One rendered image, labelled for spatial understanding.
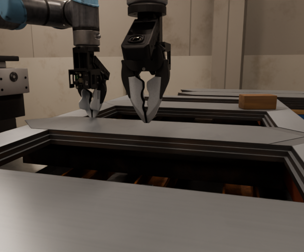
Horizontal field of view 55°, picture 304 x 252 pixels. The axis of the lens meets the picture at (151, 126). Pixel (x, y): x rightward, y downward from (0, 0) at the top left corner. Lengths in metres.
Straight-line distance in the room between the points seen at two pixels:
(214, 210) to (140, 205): 0.08
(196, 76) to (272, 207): 3.19
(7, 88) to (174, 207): 0.87
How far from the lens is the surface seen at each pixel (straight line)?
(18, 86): 1.15
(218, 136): 0.68
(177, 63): 3.58
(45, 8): 0.90
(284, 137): 0.71
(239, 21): 3.21
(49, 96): 4.64
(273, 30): 3.43
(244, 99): 1.09
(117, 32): 3.94
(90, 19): 0.86
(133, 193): 0.38
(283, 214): 0.36
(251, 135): 0.70
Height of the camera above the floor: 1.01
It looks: 12 degrees down
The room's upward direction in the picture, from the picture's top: straight up
